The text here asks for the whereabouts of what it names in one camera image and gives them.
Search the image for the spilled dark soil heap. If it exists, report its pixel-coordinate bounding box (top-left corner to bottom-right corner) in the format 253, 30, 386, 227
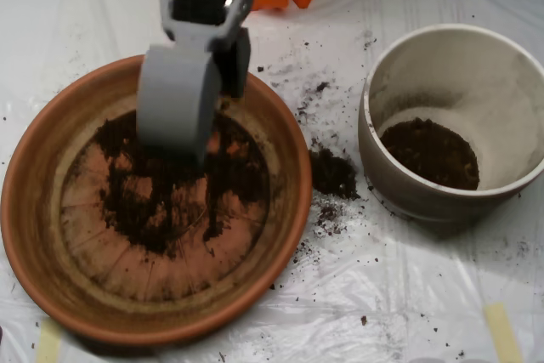
309, 148, 361, 201

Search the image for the terracotta clay bowl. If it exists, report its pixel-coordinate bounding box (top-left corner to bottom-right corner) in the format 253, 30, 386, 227
0, 51, 315, 348

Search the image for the white ceramic pot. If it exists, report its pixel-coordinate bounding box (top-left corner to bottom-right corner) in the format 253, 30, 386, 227
356, 22, 544, 232

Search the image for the white plastic sheet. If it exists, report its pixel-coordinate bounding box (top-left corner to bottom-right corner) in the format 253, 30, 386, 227
0, 0, 544, 363

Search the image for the beige masking tape strip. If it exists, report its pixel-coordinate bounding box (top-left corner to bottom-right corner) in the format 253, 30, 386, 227
34, 318, 64, 363
483, 302, 524, 363

